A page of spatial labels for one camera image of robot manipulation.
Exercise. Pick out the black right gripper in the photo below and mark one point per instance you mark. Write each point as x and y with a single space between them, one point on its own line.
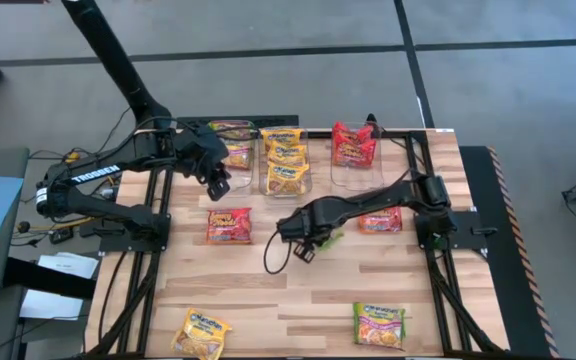
315 227

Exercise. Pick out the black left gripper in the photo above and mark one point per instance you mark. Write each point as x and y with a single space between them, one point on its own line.
205 152

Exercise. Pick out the yellow creamy chicken ramen pack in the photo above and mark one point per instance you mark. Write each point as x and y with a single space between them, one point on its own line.
287 179
288 154
281 135
201 334

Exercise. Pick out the clear plastic bin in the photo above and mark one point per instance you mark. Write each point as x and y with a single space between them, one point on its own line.
245 180
263 170
355 177

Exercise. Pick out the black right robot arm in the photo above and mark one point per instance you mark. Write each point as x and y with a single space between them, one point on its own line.
368 202

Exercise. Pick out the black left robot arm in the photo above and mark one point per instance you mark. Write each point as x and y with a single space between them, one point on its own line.
95 176

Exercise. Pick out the yellow power plug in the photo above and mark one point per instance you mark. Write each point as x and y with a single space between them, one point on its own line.
71 159

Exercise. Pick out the black ribbed pole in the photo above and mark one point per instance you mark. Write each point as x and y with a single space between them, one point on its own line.
118 65

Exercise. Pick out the small black device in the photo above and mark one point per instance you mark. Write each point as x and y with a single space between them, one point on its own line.
61 236

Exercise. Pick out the white paper sheet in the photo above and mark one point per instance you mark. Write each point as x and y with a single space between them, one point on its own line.
68 265
50 305

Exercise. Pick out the black beam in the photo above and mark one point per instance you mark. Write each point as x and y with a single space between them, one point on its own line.
48 280

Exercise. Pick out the black round knob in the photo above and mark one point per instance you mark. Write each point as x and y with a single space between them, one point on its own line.
23 227

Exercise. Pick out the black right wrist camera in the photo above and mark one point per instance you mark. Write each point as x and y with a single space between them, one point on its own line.
287 231

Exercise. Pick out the black aluminium table frame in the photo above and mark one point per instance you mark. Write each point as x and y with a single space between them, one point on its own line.
318 135

